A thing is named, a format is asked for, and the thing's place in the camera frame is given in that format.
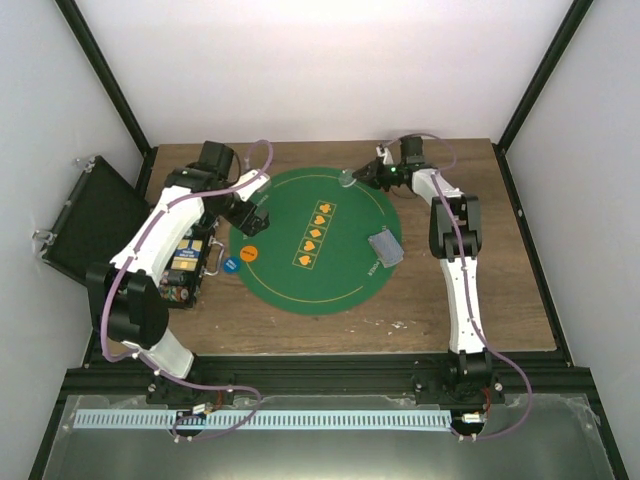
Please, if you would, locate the clear acrylic dealer button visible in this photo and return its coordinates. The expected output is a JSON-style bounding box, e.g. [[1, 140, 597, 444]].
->
[[338, 169, 357, 188]]

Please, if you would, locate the orange big blind button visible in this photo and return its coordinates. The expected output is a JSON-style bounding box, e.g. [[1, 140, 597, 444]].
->
[[239, 245, 259, 263]]

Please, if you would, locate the blue small blind button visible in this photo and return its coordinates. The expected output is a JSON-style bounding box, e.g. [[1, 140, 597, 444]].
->
[[222, 256, 242, 274]]

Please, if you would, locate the deck of grey cards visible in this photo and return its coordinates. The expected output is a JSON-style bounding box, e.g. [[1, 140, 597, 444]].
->
[[368, 230, 404, 268]]

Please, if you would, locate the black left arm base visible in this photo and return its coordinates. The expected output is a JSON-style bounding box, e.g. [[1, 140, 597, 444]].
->
[[146, 375, 235, 408]]

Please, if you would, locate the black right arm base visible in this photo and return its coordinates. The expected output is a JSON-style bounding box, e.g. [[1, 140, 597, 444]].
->
[[411, 358, 505, 408]]

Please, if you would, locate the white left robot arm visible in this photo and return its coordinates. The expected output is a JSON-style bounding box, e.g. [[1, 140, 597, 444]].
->
[[85, 141, 270, 404]]

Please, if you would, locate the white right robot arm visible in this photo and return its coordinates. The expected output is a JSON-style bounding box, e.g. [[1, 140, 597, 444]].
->
[[341, 133, 493, 403]]

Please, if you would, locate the blue card deck box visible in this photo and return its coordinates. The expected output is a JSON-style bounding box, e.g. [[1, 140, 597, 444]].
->
[[170, 239, 203, 272]]

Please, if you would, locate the round green poker mat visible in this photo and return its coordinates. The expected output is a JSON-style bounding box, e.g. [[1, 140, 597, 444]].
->
[[229, 167, 402, 316]]

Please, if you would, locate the black poker set case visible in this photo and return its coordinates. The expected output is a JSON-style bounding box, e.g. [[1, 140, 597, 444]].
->
[[34, 156, 216, 309]]

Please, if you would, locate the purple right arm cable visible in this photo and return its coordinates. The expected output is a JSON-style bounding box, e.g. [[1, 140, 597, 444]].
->
[[379, 132, 534, 444]]

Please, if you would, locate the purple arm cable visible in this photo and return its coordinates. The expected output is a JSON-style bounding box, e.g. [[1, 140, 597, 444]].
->
[[379, 132, 534, 444], [99, 138, 275, 444]]

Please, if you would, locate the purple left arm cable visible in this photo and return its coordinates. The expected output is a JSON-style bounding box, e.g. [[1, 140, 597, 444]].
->
[[99, 138, 275, 444]]

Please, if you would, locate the light blue slotted rail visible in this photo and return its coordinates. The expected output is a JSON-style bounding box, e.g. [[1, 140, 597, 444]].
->
[[73, 409, 452, 432]]

